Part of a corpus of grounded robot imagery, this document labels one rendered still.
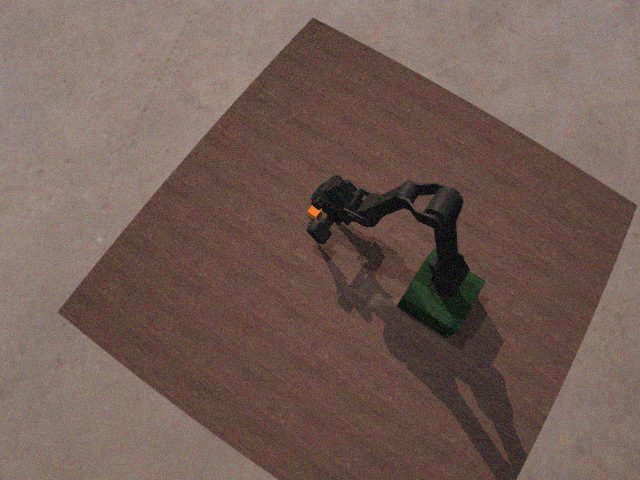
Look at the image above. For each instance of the orange block with dark square mark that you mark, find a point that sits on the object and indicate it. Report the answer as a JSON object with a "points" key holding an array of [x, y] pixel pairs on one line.
{"points": [[313, 212]]}

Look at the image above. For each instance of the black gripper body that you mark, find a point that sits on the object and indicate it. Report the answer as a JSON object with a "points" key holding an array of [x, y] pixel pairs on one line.
{"points": [[320, 231]]}

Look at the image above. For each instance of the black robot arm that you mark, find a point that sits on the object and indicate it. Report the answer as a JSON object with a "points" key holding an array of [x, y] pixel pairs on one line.
{"points": [[448, 266]]}

